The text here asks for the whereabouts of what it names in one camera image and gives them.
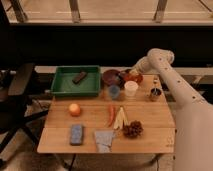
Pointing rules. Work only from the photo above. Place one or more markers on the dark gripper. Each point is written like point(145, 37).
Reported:
point(126, 75)

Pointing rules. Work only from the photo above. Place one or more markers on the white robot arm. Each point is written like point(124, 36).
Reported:
point(193, 147)

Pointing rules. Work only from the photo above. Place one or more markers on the red bowl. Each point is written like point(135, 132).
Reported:
point(138, 78)

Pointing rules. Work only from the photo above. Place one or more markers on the purple bowl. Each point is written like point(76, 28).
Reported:
point(108, 76)

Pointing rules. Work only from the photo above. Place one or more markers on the white cup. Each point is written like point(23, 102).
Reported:
point(130, 88)

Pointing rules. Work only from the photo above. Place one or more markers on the blue cup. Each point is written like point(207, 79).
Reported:
point(114, 91)

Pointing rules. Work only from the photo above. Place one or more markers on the small bottle on table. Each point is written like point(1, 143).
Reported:
point(155, 81)

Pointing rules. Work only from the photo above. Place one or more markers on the metal cup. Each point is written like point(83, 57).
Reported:
point(155, 93)

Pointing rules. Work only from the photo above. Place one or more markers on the orange carrot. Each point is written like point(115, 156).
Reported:
point(111, 115)

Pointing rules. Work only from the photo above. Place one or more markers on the green plastic tray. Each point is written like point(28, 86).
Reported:
point(62, 85)

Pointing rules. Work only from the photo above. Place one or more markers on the wooden folding table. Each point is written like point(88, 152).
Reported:
point(156, 118)

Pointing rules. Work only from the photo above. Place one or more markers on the black block in tray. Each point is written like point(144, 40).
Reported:
point(79, 77)

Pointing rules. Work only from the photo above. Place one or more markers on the brown grape bunch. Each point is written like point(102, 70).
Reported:
point(133, 130)

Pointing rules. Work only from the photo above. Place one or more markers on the orange apple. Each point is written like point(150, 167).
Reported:
point(74, 109)

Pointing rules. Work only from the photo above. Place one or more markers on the grey folded cloth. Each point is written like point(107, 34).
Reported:
point(104, 140)

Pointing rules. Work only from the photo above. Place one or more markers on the blue sponge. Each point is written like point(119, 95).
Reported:
point(77, 132)

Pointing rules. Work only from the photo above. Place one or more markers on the black office chair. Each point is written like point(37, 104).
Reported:
point(13, 104)

